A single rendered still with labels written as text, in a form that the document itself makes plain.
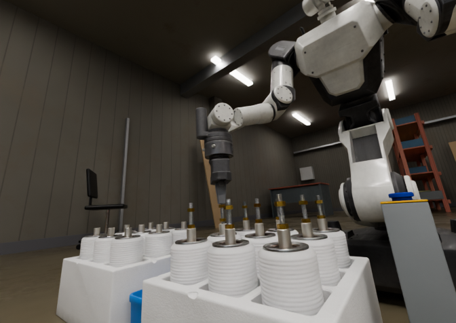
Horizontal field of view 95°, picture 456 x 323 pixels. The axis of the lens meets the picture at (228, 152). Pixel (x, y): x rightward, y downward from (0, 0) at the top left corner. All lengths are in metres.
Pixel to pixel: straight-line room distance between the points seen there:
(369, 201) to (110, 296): 0.75
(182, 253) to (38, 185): 3.08
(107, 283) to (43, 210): 2.79
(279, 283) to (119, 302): 0.48
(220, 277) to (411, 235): 0.35
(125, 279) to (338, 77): 0.94
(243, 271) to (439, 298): 0.32
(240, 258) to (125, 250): 0.43
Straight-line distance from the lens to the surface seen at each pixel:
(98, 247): 0.87
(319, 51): 0.88
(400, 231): 0.52
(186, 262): 0.51
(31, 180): 3.48
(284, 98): 0.78
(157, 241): 0.82
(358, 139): 0.93
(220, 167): 0.59
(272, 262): 0.36
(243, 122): 0.70
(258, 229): 0.55
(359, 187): 0.76
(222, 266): 0.43
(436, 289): 0.54
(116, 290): 0.72
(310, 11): 0.97
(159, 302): 0.53
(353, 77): 0.89
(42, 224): 3.47
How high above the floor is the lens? 0.32
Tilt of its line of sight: 15 degrees up
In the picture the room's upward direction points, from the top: 4 degrees counter-clockwise
